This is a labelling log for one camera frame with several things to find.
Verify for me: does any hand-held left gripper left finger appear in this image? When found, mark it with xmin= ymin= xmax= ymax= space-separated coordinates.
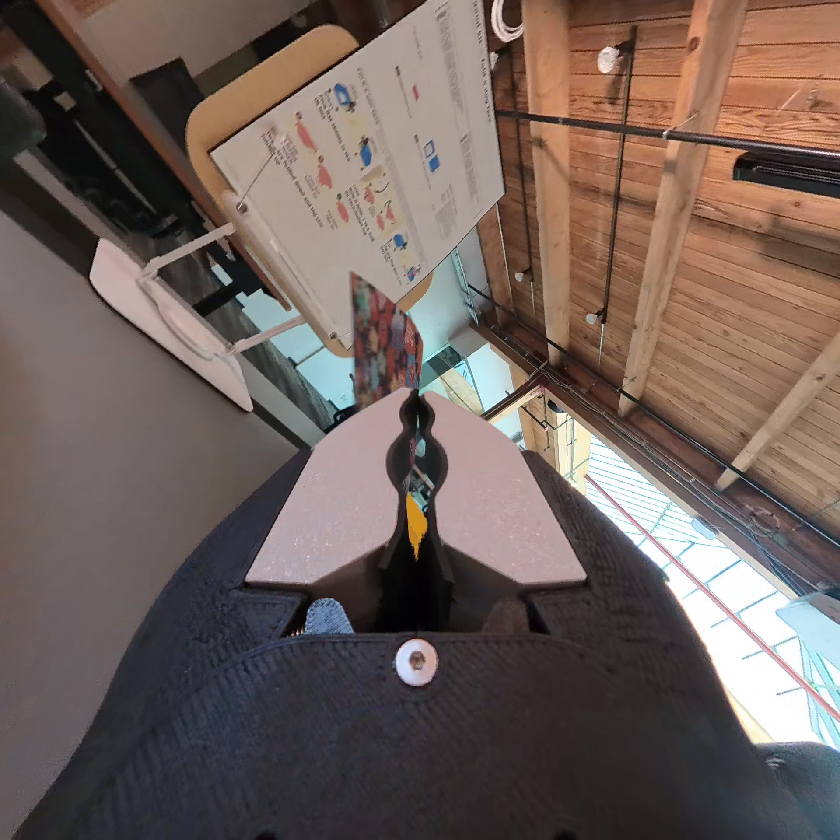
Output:
xmin=244 ymin=391 xmax=418 ymax=589

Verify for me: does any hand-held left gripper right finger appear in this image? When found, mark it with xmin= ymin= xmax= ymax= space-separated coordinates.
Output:
xmin=418 ymin=391 xmax=588 ymax=587

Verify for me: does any dark flower origami paper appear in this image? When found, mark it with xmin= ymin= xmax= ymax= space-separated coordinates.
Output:
xmin=347 ymin=271 xmax=434 ymax=560

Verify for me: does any instruction sheet board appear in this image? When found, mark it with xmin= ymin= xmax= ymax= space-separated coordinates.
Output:
xmin=182 ymin=0 xmax=508 ymax=357

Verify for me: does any black ceiling light bar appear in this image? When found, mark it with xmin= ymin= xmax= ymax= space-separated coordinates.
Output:
xmin=732 ymin=148 xmax=840 ymax=200

